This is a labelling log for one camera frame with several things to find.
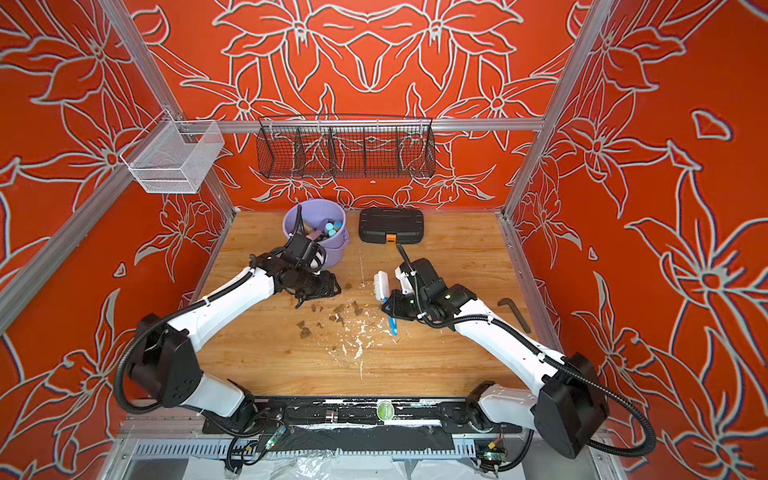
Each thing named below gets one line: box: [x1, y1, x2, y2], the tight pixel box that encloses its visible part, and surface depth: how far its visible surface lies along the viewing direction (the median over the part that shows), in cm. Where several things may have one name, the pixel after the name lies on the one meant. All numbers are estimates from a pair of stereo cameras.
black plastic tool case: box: [359, 208, 425, 245], surface depth 112 cm
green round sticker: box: [377, 400, 395, 421], surface depth 76 cm
